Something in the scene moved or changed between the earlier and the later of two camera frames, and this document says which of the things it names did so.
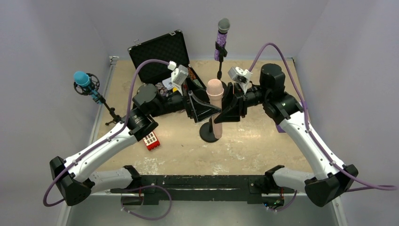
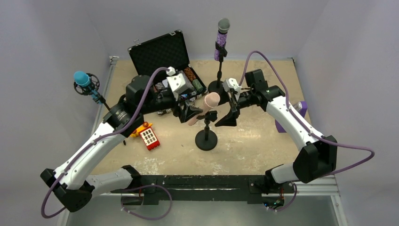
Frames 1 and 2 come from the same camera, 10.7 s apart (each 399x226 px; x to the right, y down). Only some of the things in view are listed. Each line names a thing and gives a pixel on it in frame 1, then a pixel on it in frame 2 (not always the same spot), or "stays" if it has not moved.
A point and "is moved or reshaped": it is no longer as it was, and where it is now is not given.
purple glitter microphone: x=223 y=26 stays
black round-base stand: x=206 y=132 is moved or reshaped
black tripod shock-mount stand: x=90 y=89 stays
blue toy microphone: x=82 y=78 stays
